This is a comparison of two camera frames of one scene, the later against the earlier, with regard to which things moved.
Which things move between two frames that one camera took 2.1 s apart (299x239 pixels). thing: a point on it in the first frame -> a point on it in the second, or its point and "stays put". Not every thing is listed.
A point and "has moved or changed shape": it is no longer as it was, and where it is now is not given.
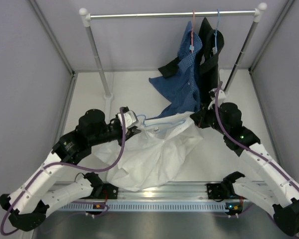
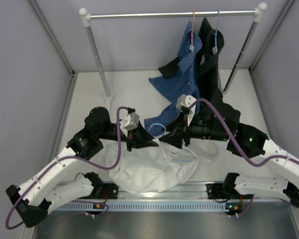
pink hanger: [192, 47] stays put
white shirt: [153, 155] has moved or changed shape
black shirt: [212, 41] stays put
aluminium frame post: [73, 72] stays put
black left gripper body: [114, 134] -> [130, 140]
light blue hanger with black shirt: [215, 49] stays put
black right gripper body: [209, 119] -> [186, 135]
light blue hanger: [163, 124] -> [162, 150]
